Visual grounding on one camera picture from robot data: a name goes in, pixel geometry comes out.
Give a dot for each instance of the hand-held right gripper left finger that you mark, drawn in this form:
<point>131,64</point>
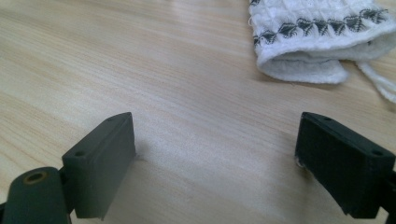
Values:
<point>99,168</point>

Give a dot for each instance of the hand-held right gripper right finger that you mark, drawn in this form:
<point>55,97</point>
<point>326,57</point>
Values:
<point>342,165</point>

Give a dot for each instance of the white towel with black pattern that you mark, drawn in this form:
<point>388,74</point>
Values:
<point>299,40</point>

